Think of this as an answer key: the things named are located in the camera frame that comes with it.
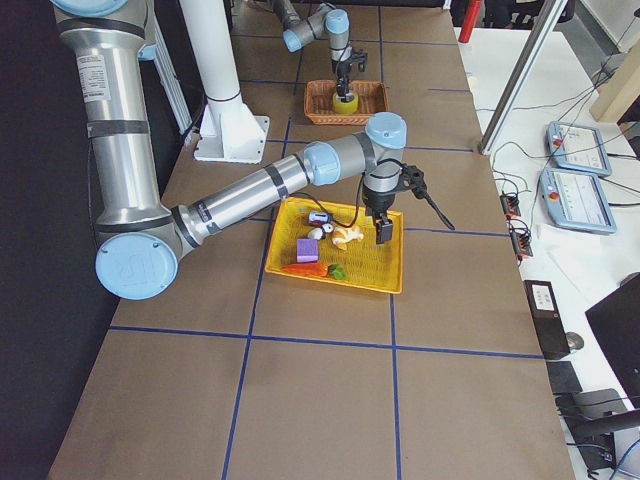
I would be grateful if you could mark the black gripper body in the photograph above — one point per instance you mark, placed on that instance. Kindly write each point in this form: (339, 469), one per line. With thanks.
(342, 82)
(377, 202)

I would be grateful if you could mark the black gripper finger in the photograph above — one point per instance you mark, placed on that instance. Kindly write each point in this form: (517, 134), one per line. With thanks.
(384, 228)

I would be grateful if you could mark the yellow tape roll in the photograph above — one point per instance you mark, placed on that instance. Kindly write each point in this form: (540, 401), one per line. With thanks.
(345, 105)

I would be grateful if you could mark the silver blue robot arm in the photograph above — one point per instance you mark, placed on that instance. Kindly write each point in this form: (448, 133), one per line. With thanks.
(327, 21)
(132, 154)

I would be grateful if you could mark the brown wicker basket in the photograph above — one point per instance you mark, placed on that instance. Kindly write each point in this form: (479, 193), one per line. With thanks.
(318, 102)

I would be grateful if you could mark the yellow plastic basket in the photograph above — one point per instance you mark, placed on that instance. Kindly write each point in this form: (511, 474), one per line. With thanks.
(366, 264)

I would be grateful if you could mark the toy croissant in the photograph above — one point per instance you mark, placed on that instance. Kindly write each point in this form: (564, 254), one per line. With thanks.
(341, 236)

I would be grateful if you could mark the black white penguin toy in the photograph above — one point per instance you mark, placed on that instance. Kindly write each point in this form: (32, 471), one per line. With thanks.
(321, 232)

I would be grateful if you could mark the orange toy carrot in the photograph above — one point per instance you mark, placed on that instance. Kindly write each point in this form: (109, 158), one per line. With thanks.
(316, 269)

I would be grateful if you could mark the purple foam block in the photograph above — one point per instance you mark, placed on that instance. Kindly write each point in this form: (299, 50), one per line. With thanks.
(307, 250)

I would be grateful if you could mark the upper orange black connector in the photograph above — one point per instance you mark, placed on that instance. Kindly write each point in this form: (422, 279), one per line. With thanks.
(510, 205)

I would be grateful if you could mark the orange black connector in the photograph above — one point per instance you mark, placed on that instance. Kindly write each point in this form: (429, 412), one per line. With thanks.
(521, 241)
(510, 205)

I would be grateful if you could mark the lower orange black connector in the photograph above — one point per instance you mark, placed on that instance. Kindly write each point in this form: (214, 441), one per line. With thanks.
(521, 241)

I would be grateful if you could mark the red cylinder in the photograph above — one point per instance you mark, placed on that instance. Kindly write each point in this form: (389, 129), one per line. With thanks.
(470, 20)

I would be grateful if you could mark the lower teach pendant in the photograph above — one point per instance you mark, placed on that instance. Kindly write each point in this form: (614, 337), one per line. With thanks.
(576, 201)

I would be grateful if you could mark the teach pendant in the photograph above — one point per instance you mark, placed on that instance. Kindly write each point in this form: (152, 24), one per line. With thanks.
(577, 147)
(576, 201)

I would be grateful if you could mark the black power adapter box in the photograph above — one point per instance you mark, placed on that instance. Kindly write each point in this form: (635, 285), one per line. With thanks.
(546, 319)

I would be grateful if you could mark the upper teach pendant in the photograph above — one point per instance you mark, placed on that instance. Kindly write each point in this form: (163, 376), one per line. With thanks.
(577, 147)

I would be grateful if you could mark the black monitor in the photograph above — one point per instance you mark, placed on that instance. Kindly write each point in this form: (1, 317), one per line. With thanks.
(614, 321)

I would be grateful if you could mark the wooden board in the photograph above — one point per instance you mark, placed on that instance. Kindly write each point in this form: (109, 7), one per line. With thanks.
(621, 90)

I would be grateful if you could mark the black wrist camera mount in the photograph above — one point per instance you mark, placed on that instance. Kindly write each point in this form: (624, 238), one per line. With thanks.
(412, 179)

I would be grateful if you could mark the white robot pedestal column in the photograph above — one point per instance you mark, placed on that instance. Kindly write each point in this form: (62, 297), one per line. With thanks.
(229, 131)

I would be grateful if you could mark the aluminium frame post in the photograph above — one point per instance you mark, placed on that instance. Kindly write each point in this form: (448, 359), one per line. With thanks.
(545, 24)

